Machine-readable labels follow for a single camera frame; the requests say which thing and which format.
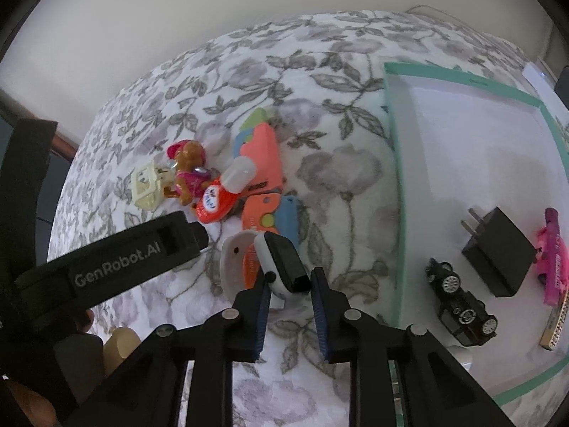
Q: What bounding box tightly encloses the black toy car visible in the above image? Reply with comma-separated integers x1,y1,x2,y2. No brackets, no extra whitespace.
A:
425,258,499,347

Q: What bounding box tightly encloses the patterned gold black strip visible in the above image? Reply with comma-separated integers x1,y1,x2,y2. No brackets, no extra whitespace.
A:
539,291,568,351

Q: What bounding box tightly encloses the black power adapter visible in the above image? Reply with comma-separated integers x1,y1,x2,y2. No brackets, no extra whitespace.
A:
461,207,536,298

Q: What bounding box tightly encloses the magenta lip balm package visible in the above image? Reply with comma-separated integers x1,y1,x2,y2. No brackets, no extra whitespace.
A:
543,207,568,306

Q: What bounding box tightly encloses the orange blue carrot knife toy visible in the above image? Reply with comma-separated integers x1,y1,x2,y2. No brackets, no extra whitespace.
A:
241,193,299,248

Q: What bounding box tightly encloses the cream plastic toy chair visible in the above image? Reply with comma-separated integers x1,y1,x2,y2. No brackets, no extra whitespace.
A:
131,163,174,211

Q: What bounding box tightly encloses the brown puppy toy figure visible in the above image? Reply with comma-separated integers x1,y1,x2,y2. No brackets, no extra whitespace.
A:
163,140,212,205

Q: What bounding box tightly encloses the red white glue bottle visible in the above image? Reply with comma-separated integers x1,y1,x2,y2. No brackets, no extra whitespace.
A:
196,156,257,224

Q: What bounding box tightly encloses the teal framed white tray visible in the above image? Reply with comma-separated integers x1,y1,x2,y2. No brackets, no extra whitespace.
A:
385,63,568,406

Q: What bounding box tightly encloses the long orange carrot knife toy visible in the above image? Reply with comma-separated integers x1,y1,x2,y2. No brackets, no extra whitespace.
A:
233,108,283,197

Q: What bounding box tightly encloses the white router box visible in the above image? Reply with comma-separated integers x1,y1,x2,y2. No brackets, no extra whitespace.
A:
523,62,554,97

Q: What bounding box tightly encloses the floral grey white blanket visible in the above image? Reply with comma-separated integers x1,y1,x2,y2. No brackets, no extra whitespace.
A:
48,11,537,426

